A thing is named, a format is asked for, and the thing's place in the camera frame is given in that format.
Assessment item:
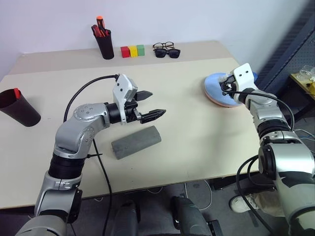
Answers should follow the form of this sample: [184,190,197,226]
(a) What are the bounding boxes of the grey felt glasses case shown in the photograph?
[111,125,162,160]

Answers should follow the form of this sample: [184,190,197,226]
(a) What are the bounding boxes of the yellow side table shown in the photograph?
[289,73,315,104]

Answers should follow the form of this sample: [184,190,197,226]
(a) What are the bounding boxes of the black table frame bar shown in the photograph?
[211,172,274,191]

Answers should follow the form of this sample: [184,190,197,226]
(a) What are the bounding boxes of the thick brown frame glasses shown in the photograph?
[152,41,175,51]

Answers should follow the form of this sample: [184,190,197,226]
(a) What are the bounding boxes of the blue plate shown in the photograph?
[204,72,258,106]

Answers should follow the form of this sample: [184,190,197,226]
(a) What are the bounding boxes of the dark pegboard panel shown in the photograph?
[255,0,315,123]

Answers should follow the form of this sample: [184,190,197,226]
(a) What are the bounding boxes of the white shoe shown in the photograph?
[229,194,259,214]

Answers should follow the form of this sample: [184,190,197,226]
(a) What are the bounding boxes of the black marker cup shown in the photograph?
[0,88,42,128]

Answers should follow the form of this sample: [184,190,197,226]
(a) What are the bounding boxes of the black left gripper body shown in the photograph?
[122,98,143,123]

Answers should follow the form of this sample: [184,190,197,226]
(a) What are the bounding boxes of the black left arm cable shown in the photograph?
[63,74,119,236]

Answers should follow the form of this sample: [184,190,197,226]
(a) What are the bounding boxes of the white floor cable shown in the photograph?
[184,180,213,211]

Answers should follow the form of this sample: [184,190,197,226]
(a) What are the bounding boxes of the orange capped red screwdriver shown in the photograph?
[96,15,106,35]

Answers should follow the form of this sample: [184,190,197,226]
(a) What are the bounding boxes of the dark rounded robot leg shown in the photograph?
[171,196,212,236]
[114,200,141,236]

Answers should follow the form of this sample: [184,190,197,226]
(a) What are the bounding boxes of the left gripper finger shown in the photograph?
[136,90,154,101]
[140,108,167,123]

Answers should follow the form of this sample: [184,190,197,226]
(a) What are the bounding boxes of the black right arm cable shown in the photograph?
[221,89,296,236]

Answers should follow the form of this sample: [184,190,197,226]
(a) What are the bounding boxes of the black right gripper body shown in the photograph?
[220,75,241,99]

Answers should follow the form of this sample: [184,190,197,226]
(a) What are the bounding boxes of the pink plate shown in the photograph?
[205,90,243,108]

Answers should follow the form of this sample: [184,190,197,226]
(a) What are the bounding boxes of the black sunglasses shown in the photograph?
[153,49,181,59]

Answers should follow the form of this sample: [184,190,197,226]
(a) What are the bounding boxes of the black cup with tools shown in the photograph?
[94,29,115,60]

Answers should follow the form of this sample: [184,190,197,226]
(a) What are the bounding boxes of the khaki trouser leg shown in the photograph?
[253,191,288,217]

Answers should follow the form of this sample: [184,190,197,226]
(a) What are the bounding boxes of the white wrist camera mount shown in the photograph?
[233,62,256,93]
[112,73,138,123]

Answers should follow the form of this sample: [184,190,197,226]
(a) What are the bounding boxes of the clear glassware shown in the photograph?
[296,65,315,82]

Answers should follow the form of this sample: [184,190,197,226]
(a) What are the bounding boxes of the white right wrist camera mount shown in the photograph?
[233,62,256,93]

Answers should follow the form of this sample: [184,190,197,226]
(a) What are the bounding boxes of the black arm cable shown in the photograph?
[221,89,296,236]
[63,74,119,236]

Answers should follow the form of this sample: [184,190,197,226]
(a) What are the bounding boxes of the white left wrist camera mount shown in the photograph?
[112,73,138,123]

